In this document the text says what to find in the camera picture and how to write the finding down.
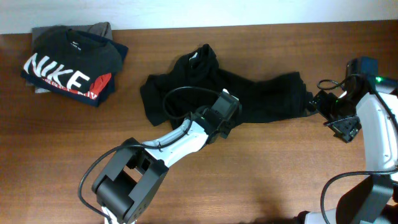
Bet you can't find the black t-shirt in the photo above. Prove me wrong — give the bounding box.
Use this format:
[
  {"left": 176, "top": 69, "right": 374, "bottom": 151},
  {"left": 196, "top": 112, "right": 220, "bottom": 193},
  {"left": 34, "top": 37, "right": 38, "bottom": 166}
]
[{"left": 140, "top": 44, "right": 316, "bottom": 128}]

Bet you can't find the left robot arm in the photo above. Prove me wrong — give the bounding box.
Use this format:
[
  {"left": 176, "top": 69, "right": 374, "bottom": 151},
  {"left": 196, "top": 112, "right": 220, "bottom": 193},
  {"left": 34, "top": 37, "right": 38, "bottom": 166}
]
[{"left": 91, "top": 105, "right": 241, "bottom": 223}]

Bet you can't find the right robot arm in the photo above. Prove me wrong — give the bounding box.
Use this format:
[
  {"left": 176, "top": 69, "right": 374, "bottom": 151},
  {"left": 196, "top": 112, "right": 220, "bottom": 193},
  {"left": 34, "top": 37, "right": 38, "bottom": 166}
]
[{"left": 294, "top": 57, "right": 397, "bottom": 224}]

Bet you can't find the red folded shirt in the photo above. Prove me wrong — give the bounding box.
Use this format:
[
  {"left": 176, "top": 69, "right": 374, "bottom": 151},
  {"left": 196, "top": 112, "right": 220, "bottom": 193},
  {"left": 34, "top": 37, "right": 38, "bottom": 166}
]
[{"left": 44, "top": 73, "right": 112, "bottom": 100}]

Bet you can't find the navy folded shirt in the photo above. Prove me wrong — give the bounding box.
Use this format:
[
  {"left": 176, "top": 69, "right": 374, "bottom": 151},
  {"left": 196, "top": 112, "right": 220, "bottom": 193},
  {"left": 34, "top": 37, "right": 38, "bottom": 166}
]
[{"left": 21, "top": 27, "right": 128, "bottom": 107}]

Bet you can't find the black Nike folded shirt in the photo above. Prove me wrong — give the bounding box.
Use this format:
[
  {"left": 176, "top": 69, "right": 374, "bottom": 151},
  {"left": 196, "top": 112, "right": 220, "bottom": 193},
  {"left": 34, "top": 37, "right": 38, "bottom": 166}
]
[{"left": 22, "top": 26, "right": 124, "bottom": 94}]

